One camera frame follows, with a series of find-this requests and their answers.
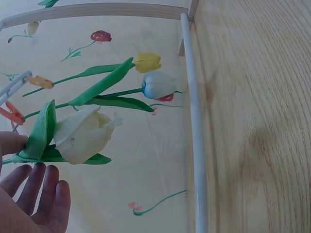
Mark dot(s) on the red orange clothespin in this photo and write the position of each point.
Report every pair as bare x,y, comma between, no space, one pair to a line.
13,112

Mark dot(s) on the yellow orange clothespin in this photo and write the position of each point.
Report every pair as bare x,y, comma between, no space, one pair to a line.
40,82

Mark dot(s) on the yellow artificial tulip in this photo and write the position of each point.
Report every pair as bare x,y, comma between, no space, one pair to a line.
148,62

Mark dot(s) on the blue white artificial tulip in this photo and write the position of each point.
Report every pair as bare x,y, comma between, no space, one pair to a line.
158,83

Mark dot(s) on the person's left thumb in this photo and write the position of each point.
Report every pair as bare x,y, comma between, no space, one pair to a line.
13,143

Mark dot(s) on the person's left hand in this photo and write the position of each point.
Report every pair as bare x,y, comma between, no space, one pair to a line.
22,213

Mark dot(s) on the white plastic hanger bar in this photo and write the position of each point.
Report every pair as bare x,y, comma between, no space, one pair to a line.
15,85

